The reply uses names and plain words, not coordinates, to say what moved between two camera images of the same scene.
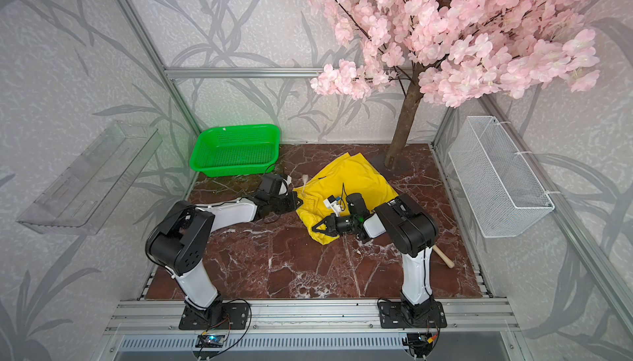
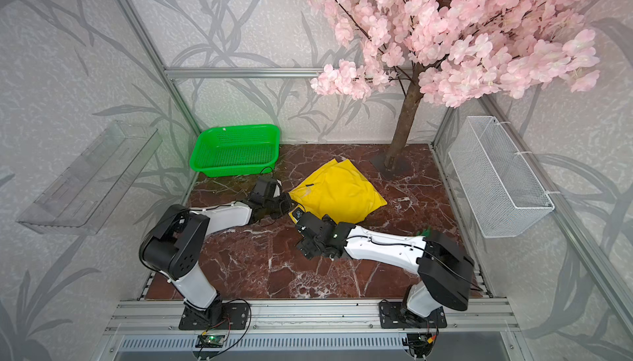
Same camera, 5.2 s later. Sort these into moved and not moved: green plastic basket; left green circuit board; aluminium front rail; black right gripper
Moved: black right gripper
Not moved: left green circuit board; aluminium front rail; green plastic basket
